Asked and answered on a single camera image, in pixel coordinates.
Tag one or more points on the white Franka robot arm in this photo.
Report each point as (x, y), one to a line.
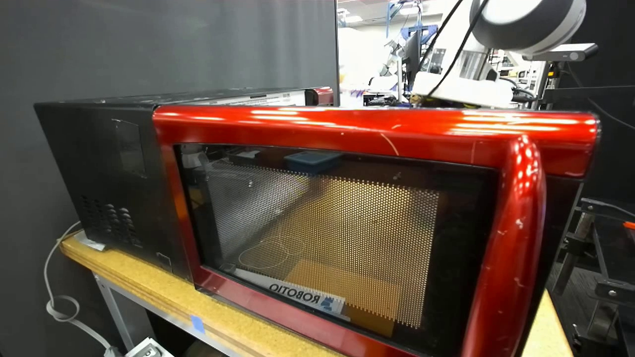
(529, 22)

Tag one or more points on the black microwave oven body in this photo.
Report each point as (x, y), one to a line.
(100, 171)

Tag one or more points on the black computer monitor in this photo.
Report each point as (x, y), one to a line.
(410, 56)

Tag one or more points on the blue tape piece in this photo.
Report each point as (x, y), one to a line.
(197, 324)

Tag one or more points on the white power strip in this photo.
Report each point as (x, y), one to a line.
(150, 347)

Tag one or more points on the black tripod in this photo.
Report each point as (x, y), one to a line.
(598, 290)

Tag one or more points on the grey metal table frame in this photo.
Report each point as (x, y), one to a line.
(126, 314)

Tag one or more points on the grey bar camera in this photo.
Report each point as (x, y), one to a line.
(578, 52)

